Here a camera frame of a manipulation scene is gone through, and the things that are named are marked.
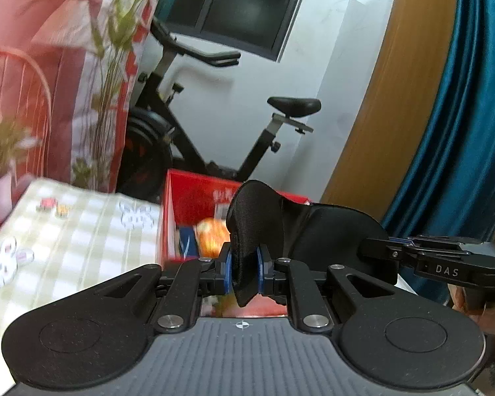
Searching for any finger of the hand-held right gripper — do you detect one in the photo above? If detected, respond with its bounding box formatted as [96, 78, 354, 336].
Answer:
[358, 236, 418, 264]

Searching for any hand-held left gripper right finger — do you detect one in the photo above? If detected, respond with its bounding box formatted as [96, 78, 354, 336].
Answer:
[256, 244, 397, 335]

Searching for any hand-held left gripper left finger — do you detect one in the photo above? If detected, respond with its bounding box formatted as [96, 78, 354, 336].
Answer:
[95, 243, 234, 335]

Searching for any black sleep mask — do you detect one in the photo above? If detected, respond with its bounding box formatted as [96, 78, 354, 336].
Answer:
[226, 180, 402, 308]

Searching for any red strawberry print cardboard box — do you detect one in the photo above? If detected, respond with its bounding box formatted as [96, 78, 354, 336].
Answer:
[157, 169, 311, 319]

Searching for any orange soft item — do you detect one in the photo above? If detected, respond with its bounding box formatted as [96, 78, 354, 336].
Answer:
[195, 217, 232, 257]

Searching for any blue white packet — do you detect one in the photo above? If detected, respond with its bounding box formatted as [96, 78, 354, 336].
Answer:
[177, 226, 199, 259]

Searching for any black exercise bike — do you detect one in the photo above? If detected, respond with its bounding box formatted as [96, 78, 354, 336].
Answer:
[119, 18, 322, 199]

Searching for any teal curtain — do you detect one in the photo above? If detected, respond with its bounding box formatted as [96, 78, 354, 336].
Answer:
[381, 0, 495, 307]

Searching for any green checked printed tablecloth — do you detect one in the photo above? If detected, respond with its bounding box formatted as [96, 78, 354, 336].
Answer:
[0, 178, 166, 390]

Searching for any dark framed window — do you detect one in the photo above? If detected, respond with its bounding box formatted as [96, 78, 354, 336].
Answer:
[154, 0, 315, 63]

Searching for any pink printed backdrop cloth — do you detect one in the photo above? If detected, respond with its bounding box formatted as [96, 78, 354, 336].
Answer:
[0, 0, 171, 242]

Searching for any yellow wooden door frame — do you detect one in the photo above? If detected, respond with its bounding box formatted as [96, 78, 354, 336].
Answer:
[322, 0, 463, 220]

